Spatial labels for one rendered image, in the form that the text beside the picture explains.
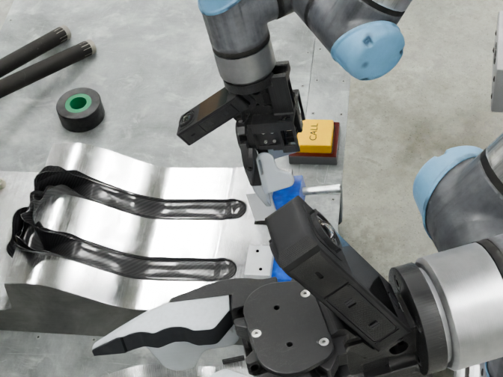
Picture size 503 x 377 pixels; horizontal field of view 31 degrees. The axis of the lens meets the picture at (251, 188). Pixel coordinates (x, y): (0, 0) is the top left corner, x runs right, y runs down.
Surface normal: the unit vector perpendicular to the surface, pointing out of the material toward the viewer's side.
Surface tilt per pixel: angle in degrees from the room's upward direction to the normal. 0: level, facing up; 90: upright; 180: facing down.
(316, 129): 0
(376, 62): 90
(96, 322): 90
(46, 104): 0
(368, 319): 80
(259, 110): 82
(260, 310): 8
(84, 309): 90
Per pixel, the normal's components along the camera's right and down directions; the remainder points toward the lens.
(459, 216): -0.66, -0.25
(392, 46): 0.44, 0.67
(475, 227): -0.44, -0.49
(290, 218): -0.58, -0.55
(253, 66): 0.33, 0.56
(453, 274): -0.11, -0.65
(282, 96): -0.15, 0.68
